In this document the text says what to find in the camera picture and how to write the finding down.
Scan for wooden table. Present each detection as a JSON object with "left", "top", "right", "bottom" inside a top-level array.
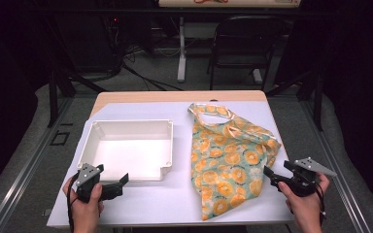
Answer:
[{"left": 89, "top": 89, "right": 269, "bottom": 118}]

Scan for white table mat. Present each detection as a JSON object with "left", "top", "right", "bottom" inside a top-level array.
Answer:
[{"left": 46, "top": 100, "right": 310, "bottom": 228}]

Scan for person's left hand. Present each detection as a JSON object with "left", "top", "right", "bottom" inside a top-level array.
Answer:
[{"left": 62, "top": 176, "right": 105, "bottom": 233}]

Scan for orange print fabric bag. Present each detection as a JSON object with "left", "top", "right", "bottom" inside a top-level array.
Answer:
[{"left": 187, "top": 102, "right": 283, "bottom": 222}]

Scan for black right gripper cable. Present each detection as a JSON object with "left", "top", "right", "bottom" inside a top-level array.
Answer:
[{"left": 314, "top": 183, "right": 327, "bottom": 225}]

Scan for black floor cables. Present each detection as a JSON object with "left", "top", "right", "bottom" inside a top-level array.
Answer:
[{"left": 110, "top": 42, "right": 185, "bottom": 92}]

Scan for black folding chair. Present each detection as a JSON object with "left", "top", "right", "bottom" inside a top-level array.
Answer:
[{"left": 206, "top": 15, "right": 288, "bottom": 92}]

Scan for aluminium floor rail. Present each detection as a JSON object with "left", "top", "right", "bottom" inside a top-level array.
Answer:
[
  {"left": 0, "top": 96, "right": 76, "bottom": 233},
  {"left": 299, "top": 99, "right": 372, "bottom": 233}
]

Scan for white table leg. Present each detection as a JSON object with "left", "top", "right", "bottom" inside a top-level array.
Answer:
[{"left": 176, "top": 16, "right": 187, "bottom": 83}]

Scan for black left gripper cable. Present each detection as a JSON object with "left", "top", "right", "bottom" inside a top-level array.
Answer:
[{"left": 65, "top": 173, "right": 81, "bottom": 233}]

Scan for person's right hand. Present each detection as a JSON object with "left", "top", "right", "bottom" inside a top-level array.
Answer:
[{"left": 277, "top": 171, "right": 331, "bottom": 233}]

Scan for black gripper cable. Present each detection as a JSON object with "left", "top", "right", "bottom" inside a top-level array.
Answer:
[
  {"left": 65, "top": 173, "right": 81, "bottom": 233},
  {"left": 314, "top": 183, "right": 327, "bottom": 225}
]

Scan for black metal stand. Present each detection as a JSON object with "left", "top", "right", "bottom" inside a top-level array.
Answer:
[
  {"left": 264, "top": 69, "right": 325, "bottom": 133},
  {"left": 46, "top": 66, "right": 109, "bottom": 128}
]

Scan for white plastic box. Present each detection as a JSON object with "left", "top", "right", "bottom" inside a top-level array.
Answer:
[{"left": 76, "top": 118, "right": 175, "bottom": 183}]

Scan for black computer case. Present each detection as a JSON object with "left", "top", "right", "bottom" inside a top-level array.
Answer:
[{"left": 57, "top": 14, "right": 125, "bottom": 74}]

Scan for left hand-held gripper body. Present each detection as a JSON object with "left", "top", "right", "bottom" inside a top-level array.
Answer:
[{"left": 75, "top": 162, "right": 105, "bottom": 204}]

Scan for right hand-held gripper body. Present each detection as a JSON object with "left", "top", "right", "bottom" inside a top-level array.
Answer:
[{"left": 283, "top": 156, "right": 338, "bottom": 198}]

